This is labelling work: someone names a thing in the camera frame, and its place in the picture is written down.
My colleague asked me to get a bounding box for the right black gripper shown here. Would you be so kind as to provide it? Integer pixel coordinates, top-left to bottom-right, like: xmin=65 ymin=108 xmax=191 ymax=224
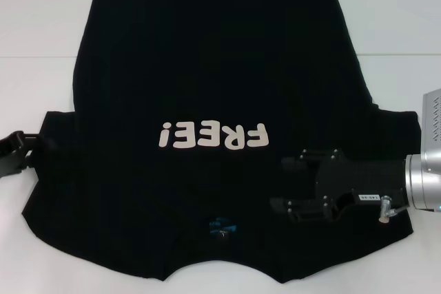
xmin=269 ymin=147 xmax=409 ymax=223

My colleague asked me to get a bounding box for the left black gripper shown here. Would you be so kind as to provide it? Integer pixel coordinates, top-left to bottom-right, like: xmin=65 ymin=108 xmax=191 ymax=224
xmin=0 ymin=130 xmax=41 ymax=180

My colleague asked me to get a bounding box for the black shirt with FREE print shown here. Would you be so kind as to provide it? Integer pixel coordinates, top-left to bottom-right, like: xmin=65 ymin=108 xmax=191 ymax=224
xmin=20 ymin=0 xmax=427 ymax=276

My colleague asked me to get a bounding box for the silver plug with grey cable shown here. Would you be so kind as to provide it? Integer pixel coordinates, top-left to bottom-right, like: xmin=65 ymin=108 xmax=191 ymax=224
xmin=376 ymin=195 xmax=410 ymax=223

